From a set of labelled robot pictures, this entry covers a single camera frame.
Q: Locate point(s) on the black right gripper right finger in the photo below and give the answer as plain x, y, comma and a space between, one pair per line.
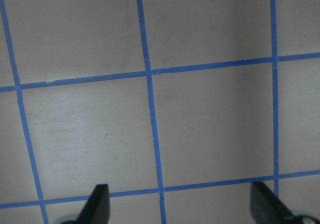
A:
267, 208

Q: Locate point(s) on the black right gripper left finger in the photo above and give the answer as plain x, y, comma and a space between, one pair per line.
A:
97, 207

